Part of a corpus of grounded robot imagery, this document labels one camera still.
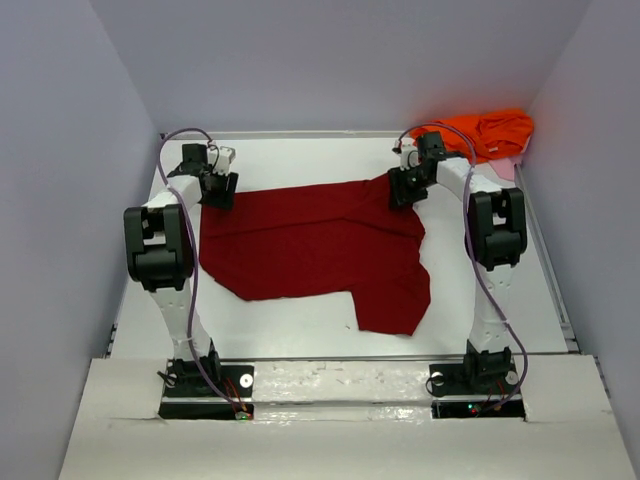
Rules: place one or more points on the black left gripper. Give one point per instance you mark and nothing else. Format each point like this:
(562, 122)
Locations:
(220, 190)

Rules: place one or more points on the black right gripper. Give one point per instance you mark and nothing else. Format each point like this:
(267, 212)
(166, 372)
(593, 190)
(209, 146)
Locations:
(406, 187)

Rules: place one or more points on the dark red t shirt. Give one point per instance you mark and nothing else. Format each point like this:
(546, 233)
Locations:
(321, 239)

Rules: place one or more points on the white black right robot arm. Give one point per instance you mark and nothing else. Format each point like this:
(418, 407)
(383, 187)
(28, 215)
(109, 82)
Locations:
(495, 236)

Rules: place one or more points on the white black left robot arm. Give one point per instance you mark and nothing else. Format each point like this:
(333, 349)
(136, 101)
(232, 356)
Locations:
(161, 253)

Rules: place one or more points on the pink t shirt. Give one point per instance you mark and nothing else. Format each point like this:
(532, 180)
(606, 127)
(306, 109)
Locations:
(505, 168)

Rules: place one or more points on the orange t shirt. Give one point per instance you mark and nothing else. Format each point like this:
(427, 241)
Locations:
(494, 135)

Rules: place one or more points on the white cardboard front cover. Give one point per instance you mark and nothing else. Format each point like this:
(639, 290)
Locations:
(347, 420)

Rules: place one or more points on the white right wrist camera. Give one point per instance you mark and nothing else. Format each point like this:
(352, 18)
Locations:
(409, 156)

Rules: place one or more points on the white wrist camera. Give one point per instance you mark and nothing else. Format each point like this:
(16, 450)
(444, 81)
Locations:
(220, 159)
(409, 156)

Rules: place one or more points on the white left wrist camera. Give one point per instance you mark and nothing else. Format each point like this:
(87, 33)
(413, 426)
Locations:
(220, 159)

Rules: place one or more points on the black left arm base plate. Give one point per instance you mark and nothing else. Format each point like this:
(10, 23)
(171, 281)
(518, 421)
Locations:
(192, 398)

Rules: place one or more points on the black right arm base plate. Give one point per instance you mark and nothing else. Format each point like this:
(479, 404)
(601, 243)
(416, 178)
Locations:
(453, 397)

